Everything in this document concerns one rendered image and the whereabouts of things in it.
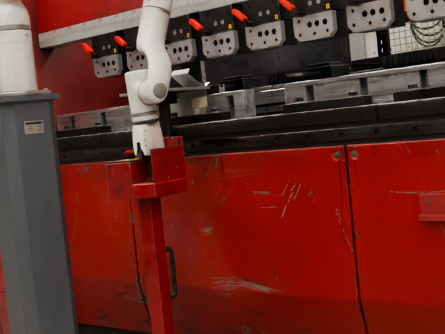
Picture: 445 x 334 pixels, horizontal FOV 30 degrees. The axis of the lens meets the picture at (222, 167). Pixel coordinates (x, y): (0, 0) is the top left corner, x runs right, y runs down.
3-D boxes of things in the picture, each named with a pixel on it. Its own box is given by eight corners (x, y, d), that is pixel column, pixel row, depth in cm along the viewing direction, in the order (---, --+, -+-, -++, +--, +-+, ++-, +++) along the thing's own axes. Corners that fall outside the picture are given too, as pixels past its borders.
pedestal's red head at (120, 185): (108, 199, 266) (102, 144, 265) (142, 193, 279) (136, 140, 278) (155, 197, 254) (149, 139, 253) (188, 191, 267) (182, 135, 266)
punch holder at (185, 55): (163, 65, 302) (159, 20, 301) (180, 65, 308) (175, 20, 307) (193, 60, 291) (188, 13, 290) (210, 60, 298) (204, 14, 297)
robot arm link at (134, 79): (163, 109, 257) (148, 110, 265) (157, 66, 256) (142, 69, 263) (140, 113, 253) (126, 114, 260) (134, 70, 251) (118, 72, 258)
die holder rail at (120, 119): (59, 138, 351) (56, 115, 351) (70, 136, 356) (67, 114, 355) (137, 129, 317) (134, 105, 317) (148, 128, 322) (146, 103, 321)
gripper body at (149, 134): (147, 117, 266) (152, 152, 267) (125, 122, 257) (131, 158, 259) (164, 115, 261) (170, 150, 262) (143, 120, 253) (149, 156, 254)
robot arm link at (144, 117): (144, 111, 265) (145, 120, 266) (125, 114, 258) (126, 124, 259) (163, 109, 260) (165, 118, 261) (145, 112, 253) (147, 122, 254)
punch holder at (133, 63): (128, 72, 315) (123, 28, 314) (144, 71, 321) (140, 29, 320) (154, 67, 305) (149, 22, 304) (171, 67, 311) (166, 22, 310)
